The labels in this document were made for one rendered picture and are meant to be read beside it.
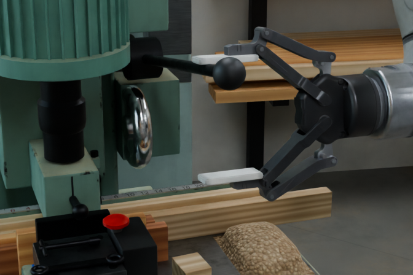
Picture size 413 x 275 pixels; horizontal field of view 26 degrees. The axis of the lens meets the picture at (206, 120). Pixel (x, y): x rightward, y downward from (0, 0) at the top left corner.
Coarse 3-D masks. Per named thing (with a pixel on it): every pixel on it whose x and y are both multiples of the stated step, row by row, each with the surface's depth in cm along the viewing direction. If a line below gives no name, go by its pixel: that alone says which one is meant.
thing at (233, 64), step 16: (144, 48) 126; (160, 48) 127; (128, 64) 126; (144, 64) 126; (160, 64) 116; (176, 64) 109; (192, 64) 103; (208, 64) 98; (224, 64) 91; (240, 64) 92; (224, 80) 91; (240, 80) 92
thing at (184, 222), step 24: (288, 192) 128; (312, 192) 128; (168, 216) 121; (192, 216) 122; (216, 216) 124; (240, 216) 125; (264, 216) 126; (288, 216) 127; (312, 216) 129; (168, 240) 122
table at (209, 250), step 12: (180, 240) 123; (192, 240) 123; (204, 240) 123; (168, 252) 119; (180, 252) 119; (192, 252) 119; (204, 252) 119; (216, 252) 119; (168, 264) 116; (216, 264) 116; (228, 264) 116
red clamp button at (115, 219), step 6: (108, 216) 101; (114, 216) 101; (120, 216) 101; (126, 216) 101; (108, 222) 100; (114, 222) 100; (120, 222) 100; (126, 222) 100; (114, 228) 100; (120, 228) 100
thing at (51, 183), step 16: (32, 144) 120; (32, 160) 119; (80, 160) 114; (32, 176) 121; (48, 176) 110; (64, 176) 110; (80, 176) 111; (96, 176) 112; (48, 192) 110; (64, 192) 111; (80, 192) 112; (96, 192) 112; (48, 208) 111; (64, 208) 112; (96, 208) 113
